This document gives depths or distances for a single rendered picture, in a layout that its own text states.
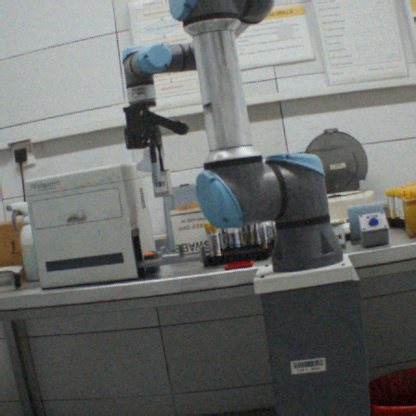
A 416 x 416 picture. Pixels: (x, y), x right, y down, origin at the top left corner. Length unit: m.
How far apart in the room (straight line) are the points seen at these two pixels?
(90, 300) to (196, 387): 0.83
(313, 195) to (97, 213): 0.65
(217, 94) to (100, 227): 0.62
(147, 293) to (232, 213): 0.53
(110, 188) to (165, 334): 0.84
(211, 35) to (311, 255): 0.47
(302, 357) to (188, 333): 1.14
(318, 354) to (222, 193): 0.38
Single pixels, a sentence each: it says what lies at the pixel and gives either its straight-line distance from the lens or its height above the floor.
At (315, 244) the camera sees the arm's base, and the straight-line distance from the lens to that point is 1.47.
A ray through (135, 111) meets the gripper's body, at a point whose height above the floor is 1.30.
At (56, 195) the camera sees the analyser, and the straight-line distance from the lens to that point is 1.94.
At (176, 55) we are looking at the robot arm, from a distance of 1.83.
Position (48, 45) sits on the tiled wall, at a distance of 2.66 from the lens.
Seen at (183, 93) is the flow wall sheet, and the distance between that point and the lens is 2.50.
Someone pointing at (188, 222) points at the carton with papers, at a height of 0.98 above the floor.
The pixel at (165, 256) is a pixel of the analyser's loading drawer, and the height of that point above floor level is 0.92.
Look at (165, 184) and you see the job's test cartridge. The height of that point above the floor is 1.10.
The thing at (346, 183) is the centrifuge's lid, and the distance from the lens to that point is 2.41.
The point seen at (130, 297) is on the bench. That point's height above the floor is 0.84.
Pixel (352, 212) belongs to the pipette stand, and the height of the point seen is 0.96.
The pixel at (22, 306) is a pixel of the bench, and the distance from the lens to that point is 1.97.
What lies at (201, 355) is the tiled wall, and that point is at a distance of 2.59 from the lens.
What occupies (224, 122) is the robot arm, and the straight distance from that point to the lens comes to 1.42.
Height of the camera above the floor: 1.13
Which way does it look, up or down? 3 degrees down
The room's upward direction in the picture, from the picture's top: 9 degrees counter-clockwise
